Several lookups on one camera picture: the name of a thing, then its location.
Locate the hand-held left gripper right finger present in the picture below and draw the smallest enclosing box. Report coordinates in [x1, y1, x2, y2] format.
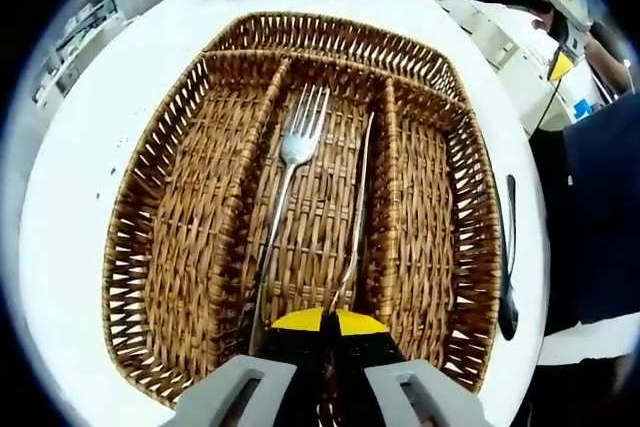
[333, 307, 490, 427]

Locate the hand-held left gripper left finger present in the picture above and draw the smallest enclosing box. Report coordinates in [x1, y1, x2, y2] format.
[172, 305, 330, 427]

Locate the brown wicker utensil storage tray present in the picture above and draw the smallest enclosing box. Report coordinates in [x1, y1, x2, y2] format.
[102, 10, 504, 408]

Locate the steel fork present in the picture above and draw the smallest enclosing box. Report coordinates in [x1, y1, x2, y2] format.
[248, 83, 332, 356]

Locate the person's right hand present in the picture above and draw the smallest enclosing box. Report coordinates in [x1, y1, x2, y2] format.
[530, 14, 555, 37]

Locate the person's dark shirt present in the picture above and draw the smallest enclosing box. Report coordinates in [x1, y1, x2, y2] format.
[528, 91, 640, 338]

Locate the black cable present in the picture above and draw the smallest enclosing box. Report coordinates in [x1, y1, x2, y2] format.
[529, 79, 564, 133]

